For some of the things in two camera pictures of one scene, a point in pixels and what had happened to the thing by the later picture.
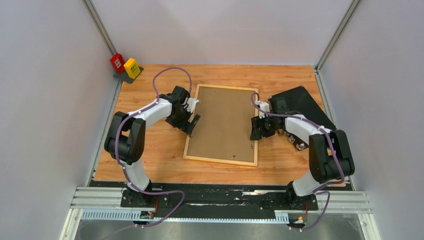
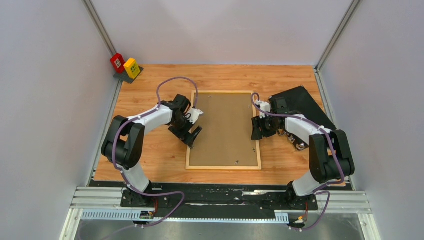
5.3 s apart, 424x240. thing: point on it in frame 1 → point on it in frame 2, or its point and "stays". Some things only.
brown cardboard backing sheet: (223, 131) stays
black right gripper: (256, 134) stays
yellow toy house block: (132, 68) stays
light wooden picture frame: (186, 156) → (224, 167)
